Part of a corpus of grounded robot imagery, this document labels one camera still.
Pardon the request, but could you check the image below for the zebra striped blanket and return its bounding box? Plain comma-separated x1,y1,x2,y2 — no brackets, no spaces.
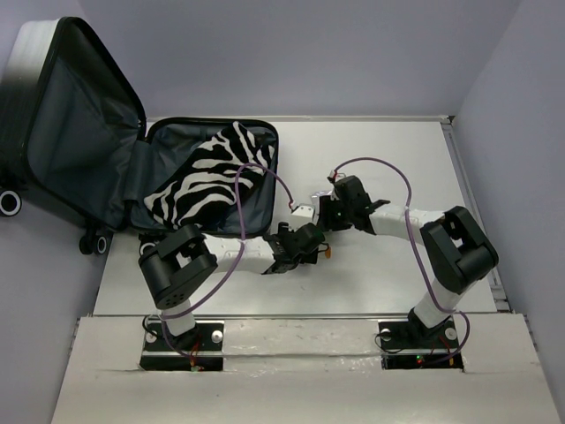
143,121,275,230

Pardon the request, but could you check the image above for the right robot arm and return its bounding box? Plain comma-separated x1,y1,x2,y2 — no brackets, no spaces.
318,176,500,346

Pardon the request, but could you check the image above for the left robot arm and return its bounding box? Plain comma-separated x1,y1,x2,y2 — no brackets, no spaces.
138,223,330,354

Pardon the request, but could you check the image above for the black open suitcase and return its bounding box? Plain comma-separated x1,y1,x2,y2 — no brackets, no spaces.
0,16,280,256

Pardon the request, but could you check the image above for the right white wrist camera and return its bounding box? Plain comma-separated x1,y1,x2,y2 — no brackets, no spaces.
328,170,344,184

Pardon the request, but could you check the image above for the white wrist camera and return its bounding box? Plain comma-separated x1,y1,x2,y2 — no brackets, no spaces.
328,170,344,184
289,203,316,230

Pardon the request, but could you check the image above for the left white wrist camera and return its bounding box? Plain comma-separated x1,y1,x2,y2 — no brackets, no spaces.
289,203,316,230

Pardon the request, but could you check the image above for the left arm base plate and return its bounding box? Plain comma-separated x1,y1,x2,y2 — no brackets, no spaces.
139,317,225,373

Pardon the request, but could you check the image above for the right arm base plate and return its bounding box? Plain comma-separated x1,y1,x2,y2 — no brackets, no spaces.
374,319,464,370

